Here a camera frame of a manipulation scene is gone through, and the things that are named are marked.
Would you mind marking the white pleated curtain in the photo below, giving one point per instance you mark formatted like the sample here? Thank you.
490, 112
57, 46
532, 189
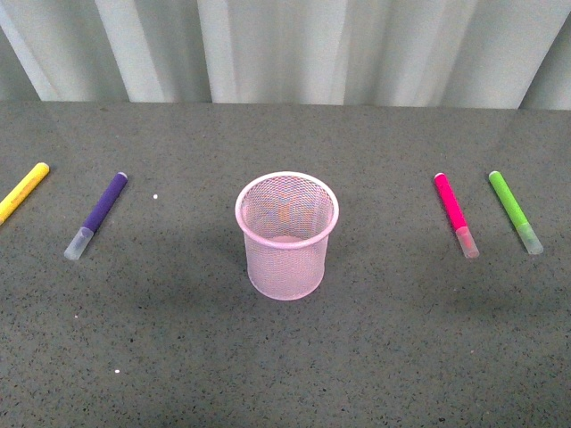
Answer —
489, 54

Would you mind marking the pink mesh cup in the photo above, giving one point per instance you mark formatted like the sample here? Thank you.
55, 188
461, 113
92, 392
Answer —
286, 218

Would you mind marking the pink pen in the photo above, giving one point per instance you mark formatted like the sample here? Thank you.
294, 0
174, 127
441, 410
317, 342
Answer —
456, 216

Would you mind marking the purple pen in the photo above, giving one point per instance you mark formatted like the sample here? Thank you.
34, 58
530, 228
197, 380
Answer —
96, 217

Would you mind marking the yellow pen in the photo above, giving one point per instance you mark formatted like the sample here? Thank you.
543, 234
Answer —
22, 190

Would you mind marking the green pen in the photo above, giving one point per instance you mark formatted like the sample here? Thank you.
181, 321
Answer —
516, 215

